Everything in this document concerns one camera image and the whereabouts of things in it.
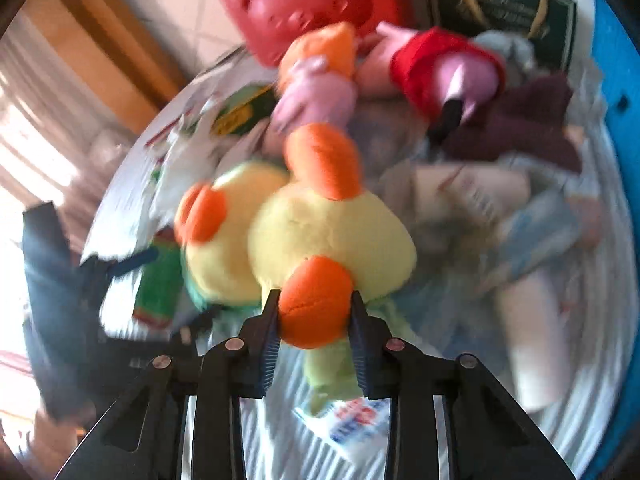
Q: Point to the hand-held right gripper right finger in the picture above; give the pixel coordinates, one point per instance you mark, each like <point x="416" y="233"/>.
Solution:
<point x="362" y="360"/>

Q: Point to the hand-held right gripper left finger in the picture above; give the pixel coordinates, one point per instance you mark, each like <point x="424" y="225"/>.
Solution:
<point x="267" y="355"/>

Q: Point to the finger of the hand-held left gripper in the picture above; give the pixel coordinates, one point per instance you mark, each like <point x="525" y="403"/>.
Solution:
<point x="130" y="262"/>

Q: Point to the green packet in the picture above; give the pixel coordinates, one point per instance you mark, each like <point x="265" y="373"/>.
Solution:
<point x="160" y="290"/>

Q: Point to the yellow plush duck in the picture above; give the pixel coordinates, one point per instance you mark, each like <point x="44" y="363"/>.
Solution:
<point x="325" y="230"/>

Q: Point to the blue plastic storage bin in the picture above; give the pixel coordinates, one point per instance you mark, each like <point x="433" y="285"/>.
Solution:
<point x="620" y="160"/>

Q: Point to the white packet with red print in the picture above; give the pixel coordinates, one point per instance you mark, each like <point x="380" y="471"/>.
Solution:
<point x="345" y="425"/>

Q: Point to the white printed plastic bag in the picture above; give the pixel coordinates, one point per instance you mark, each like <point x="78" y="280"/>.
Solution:
<point x="190" y="160"/>

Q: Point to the white tube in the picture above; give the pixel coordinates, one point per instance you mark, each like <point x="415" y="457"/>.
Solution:
<point x="535" y="340"/>

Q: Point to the green yellow box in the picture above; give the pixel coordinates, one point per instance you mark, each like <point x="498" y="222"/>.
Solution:
<point x="240" y="112"/>

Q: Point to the clear wrapped tissue pack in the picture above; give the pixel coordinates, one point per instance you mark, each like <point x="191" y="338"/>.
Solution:
<point x="465" y="190"/>

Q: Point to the light blue packet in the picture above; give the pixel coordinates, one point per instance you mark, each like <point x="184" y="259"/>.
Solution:
<point x="545" y="235"/>

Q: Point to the pink orange plush toy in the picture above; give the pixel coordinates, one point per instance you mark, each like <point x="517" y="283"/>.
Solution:
<point x="310" y="95"/>

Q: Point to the maroon cloth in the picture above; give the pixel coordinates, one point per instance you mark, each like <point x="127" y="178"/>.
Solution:
<point x="520" y="120"/>

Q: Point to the plush pig in red dress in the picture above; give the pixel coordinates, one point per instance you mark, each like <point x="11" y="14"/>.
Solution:
<point x="430" y="65"/>

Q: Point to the grey cloth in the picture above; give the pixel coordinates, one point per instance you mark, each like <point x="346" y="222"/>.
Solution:
<point x="510" y="50"/>

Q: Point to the dark green box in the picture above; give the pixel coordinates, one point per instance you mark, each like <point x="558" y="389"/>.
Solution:
<point x="500" y="5"/>

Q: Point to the wooden door frame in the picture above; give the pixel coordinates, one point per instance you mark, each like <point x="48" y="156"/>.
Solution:
<point x="110" y="35"/>

